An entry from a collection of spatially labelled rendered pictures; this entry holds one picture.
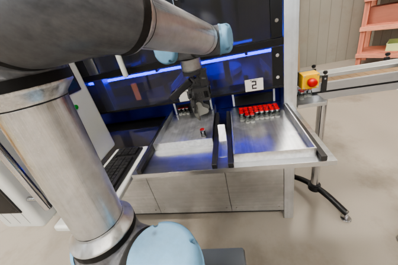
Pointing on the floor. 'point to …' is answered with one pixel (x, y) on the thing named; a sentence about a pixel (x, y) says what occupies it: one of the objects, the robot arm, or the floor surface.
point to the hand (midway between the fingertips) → (198, 117)
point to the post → (290, 62)
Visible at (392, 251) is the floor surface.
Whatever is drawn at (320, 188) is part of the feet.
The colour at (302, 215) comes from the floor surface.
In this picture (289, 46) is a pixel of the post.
